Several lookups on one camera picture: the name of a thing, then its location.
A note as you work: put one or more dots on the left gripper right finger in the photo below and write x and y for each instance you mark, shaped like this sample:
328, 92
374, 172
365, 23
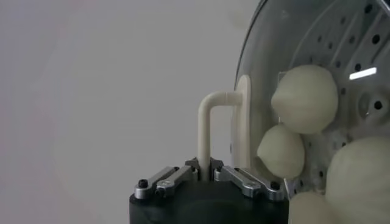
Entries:
243, 182

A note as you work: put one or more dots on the white steamed baozi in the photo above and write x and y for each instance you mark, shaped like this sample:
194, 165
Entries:
304, 99
309, 210
280, 152
362, 179

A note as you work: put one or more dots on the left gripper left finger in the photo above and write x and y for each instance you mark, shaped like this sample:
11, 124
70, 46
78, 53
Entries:
170, 179

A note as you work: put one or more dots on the steel perforated steamer basket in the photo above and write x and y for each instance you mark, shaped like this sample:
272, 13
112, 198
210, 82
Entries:
350, 45

